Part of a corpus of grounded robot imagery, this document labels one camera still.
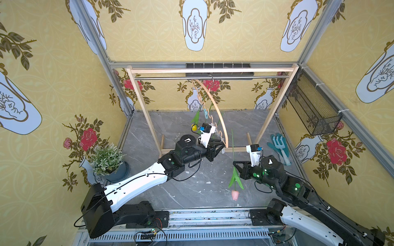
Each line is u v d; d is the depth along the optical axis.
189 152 0.53
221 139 0.64
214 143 0.61
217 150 0.65
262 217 0.74
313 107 0.86
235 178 0.69
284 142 1.01
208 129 0.58
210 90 1.14
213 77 0.56
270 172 0.52
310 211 0.48
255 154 0.63
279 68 0.54
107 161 0.76
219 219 0.75
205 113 0.76
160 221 0.72
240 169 0.69
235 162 0.70
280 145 1.00
